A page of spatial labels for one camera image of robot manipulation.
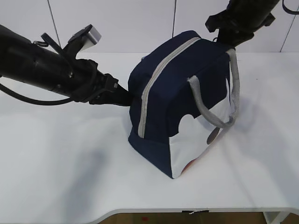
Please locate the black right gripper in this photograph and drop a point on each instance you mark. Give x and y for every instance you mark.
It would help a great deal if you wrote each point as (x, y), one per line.
(238, 24)

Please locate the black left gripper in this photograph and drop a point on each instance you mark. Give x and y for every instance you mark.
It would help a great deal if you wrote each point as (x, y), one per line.
(101, 89)

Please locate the navy blue lunch bag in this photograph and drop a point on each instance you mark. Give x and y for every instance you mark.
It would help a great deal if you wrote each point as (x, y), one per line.
(186, 92)

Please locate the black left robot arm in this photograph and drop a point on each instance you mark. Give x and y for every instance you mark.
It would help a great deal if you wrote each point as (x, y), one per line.
(46, 65)

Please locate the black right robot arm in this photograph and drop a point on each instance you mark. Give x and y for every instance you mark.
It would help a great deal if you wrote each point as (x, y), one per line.
(267, 4)

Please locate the white table leg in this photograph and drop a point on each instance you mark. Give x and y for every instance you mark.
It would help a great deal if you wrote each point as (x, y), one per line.
(275, 217)

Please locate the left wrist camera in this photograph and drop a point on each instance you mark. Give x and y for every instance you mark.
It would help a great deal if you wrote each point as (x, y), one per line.
(84, 39)

